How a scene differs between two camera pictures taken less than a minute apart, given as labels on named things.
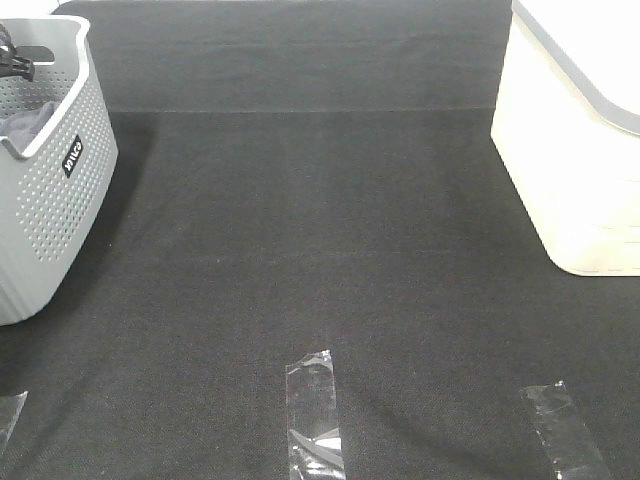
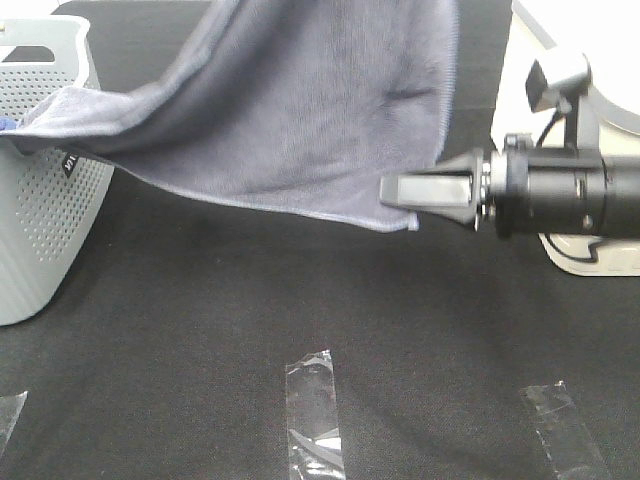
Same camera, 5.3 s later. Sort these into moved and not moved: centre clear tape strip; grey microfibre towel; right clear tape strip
Moved: grey microfibre towel
Not moved: right clear tape strip; centre clear tape strip
